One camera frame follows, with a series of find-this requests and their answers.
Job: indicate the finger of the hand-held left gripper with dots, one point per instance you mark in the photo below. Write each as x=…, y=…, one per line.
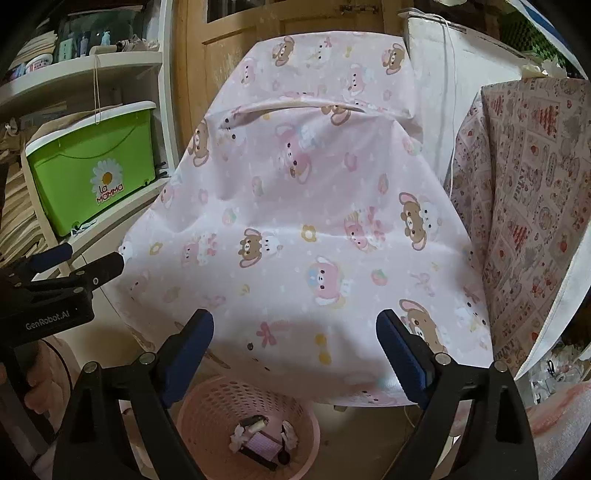
x=101, y=270
x=55, y=256

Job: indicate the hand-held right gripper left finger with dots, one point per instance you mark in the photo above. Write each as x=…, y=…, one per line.
x=184, y=360

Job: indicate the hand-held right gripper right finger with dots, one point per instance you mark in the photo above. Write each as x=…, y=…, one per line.
x=406, y=360

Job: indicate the pink plastic basket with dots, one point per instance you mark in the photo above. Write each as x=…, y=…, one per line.
x=207, y=401

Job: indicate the beige thread spool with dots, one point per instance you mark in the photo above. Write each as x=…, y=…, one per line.
x=259, y=422

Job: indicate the person's left hand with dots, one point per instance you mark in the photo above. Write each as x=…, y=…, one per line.
x=48, y=378

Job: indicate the stack of beige paper bags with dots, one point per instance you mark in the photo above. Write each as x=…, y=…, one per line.
x=14, y=221

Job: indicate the green plastic storage box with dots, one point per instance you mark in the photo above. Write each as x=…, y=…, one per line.
x=69, y=161

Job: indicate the black rods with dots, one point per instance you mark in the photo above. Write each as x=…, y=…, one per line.
x=161, y=171

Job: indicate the white plastic bag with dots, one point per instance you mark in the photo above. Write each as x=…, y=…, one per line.
x=558, y=364

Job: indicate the fluffy pink white pants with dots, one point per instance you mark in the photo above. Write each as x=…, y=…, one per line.
x=563, y=415

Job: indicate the white shelf cabinet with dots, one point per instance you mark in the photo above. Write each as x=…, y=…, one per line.
x=92, y=74

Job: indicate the white round jar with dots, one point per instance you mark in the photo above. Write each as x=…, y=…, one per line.
x=39, y=60

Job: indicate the pink bear print tablecloth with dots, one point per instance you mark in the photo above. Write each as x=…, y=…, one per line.
x=300, y=184

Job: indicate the teal bottle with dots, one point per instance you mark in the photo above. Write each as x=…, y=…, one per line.
x=64, y=46

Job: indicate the patterned pink quilt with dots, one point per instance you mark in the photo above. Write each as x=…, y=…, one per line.
x=531, y=184

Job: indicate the grey bottle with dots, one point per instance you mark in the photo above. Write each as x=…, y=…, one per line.
x=84, y=42

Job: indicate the small light blue bottle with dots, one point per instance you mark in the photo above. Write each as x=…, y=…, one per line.
x=106, y=38

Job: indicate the beige cloth bundle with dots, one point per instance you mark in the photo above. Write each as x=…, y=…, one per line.
x=136, y=44

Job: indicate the white panel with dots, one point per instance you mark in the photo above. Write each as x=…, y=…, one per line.
x=425, y=92

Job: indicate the green checkered panel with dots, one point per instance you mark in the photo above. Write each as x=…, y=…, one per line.
x=540, y=39

